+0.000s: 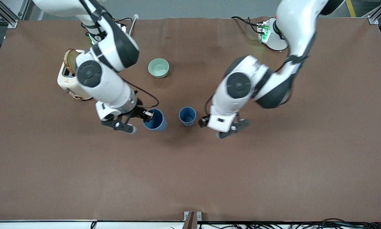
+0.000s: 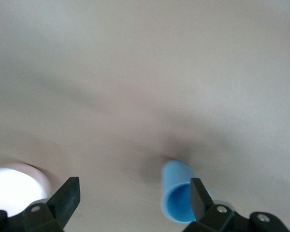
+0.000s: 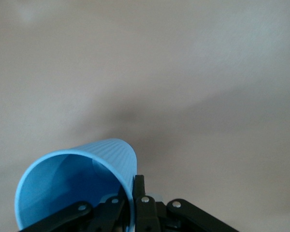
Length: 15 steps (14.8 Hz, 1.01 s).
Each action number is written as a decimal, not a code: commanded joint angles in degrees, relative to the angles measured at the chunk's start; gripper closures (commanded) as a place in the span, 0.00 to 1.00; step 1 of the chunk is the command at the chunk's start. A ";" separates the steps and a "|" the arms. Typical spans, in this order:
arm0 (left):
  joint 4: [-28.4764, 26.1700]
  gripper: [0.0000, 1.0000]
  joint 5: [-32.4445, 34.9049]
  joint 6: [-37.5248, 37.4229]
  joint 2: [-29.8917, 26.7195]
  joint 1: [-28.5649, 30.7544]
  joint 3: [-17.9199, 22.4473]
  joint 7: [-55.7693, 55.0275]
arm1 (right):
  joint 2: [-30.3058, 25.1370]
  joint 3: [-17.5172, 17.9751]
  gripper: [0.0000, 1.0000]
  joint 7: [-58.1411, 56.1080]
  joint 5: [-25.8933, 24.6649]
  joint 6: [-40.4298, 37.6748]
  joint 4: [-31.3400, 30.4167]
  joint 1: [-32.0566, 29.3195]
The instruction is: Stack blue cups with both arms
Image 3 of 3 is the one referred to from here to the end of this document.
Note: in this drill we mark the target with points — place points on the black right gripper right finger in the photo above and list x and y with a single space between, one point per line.
145 205

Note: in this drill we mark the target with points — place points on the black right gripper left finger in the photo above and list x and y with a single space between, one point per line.
104 212

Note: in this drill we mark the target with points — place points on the blue ribbed plastic cup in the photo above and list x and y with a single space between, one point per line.
70 183

